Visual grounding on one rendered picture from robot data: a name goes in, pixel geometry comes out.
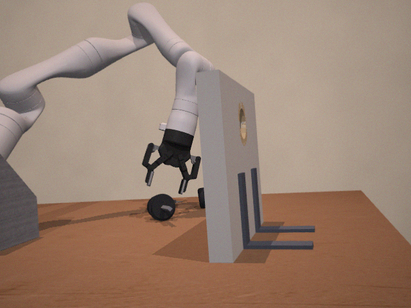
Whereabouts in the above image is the black door knob with grey square spindle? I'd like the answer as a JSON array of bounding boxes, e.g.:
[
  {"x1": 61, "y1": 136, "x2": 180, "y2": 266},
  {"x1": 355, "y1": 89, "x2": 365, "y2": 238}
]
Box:
[{"x1": 147, "y1": 194, "x2": 175, "y2": 221}]

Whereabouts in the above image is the grey door panel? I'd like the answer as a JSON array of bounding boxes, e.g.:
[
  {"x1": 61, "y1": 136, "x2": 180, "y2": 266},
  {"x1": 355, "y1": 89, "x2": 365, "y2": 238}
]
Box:
[{"x1": 195, "y1": 69, "x2": 263, "y2": 263}]

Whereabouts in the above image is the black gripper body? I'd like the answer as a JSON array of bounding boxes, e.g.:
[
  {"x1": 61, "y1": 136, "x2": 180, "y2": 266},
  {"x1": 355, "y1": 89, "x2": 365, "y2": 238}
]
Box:
[{"x1": 158, "y1": 129, "x2": 194, "y2": 167}]

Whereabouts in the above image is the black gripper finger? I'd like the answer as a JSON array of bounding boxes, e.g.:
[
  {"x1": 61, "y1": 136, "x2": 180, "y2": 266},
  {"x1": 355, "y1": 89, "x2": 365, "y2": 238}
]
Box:
[
  {"x1": 142, "y1": 143, "x2": 173, "y2": 186},
  {"x1": 177, "y1": 154, "x2": 201, "y2": 194}
]

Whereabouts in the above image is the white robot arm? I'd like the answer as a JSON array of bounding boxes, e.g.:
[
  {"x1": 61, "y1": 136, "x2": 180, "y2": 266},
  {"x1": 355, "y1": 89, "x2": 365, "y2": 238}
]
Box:
[{"x1": 0, "y1": 3, "x2": 215, "y2": 160}]

